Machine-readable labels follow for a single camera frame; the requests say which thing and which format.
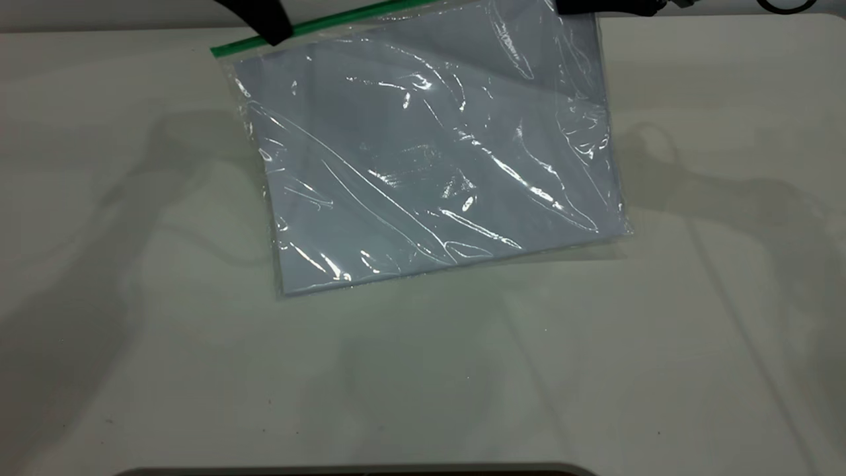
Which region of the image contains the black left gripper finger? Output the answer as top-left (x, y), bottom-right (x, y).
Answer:
top-left (214, 0), bottom-right (294, 46)

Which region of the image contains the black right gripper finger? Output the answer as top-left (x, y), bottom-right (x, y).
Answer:
top-left (555, 0), bottom-right (665, 17)

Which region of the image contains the clear plastic zipper bag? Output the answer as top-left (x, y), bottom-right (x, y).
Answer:
top-left (210, 0), bottom-right (634, 301)

